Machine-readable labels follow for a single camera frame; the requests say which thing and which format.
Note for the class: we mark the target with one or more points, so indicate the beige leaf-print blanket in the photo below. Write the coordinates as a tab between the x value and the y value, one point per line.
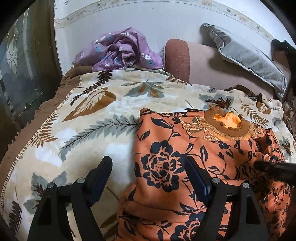
100	117

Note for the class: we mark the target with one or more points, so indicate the purple floral cloth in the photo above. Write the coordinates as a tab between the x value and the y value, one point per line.
118	51

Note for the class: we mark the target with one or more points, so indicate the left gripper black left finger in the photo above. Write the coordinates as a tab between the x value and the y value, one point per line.
50	220

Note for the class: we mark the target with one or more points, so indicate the orange floral garment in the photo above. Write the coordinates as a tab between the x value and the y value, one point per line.
162	204

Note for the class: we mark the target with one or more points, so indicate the grey pillow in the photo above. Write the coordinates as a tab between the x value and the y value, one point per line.
237	50

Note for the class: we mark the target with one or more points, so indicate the dark wooden glass door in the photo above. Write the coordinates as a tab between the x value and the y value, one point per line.
30	70

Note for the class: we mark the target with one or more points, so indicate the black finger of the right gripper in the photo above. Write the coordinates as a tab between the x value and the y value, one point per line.
284	172

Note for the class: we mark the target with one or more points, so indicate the pink and maroon bolster pillow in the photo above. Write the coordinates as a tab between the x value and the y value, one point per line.
200	64

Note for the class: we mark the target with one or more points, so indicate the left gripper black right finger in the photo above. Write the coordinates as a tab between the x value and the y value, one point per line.
246	221

